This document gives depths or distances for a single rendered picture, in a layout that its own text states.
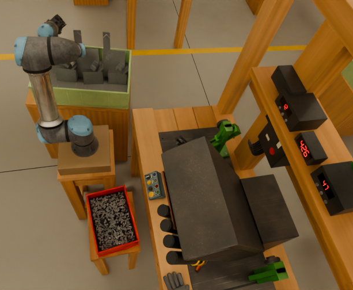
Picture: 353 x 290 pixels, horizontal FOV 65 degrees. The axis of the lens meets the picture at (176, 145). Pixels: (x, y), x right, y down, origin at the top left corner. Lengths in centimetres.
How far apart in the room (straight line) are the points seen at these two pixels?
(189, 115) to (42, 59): 100
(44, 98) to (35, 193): 137
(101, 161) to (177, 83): 190
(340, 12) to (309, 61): 20
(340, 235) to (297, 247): 175
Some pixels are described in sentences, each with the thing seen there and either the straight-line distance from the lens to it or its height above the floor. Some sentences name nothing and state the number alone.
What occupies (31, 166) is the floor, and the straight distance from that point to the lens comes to 277.
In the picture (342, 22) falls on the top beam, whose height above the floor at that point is 189.
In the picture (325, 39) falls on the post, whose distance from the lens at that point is 118.
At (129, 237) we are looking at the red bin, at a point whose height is 87.
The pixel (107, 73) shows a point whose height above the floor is 88.
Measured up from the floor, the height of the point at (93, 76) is 90.
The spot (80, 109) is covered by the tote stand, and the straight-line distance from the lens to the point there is 205.
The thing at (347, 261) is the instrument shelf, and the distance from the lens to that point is 108.
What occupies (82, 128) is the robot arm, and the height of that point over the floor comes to 116.
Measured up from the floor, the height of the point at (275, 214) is 124.
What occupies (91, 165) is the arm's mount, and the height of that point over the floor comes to 93.
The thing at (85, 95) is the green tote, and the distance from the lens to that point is 193.
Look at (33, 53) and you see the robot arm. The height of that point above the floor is 152.
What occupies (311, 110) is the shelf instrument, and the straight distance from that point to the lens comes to 120.
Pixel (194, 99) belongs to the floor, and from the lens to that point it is 319.
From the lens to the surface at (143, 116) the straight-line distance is 183.
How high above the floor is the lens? 238
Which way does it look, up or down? 58 degrees down
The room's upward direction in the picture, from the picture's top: 17 degrees clockwise
